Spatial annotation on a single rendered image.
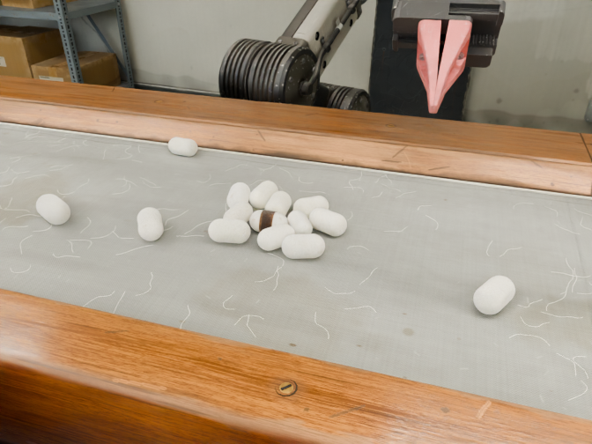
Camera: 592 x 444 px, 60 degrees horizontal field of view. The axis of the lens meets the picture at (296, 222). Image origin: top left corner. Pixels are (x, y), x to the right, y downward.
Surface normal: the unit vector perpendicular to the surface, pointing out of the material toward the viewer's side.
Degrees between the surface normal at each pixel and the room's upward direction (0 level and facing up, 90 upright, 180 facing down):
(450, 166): 45
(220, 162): 0
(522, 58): 90
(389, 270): 0
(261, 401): 0
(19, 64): 90
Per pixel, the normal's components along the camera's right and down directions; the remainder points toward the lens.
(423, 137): 0.00, -0.85
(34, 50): 0.92, 0.20
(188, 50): -0.35, 0.50
